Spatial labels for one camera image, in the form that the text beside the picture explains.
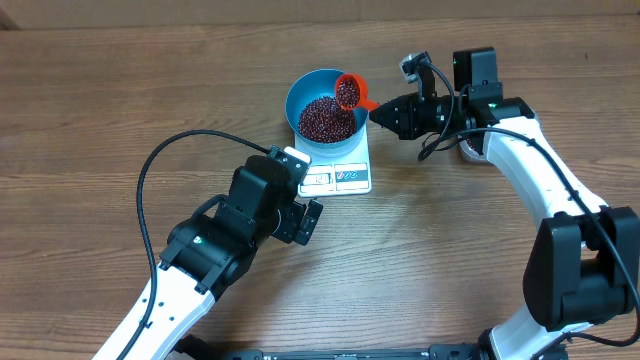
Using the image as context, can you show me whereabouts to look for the red scoop with blue handle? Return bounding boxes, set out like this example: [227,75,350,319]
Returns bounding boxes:
[334,73,380,111]

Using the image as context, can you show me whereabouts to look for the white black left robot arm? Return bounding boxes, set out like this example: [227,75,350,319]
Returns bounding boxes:
[96,147,322,359]

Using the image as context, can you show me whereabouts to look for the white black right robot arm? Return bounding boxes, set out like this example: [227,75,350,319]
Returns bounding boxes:
[369,47,639,359]

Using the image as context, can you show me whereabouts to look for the white digital kitchen scale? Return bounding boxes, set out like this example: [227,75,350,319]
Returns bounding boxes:
[295,125,373,198]

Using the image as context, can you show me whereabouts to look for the red beans in bowl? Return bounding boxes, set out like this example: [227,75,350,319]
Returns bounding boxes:
[298,96,357,143]

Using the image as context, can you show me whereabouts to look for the teal blue bowl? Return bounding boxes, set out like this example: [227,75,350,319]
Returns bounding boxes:
[284,68,368,152]

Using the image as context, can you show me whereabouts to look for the clear plastic food container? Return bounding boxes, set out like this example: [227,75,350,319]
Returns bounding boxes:
[459,138,488,164]

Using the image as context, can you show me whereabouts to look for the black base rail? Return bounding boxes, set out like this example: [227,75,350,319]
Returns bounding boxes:
[167,335,490,360]

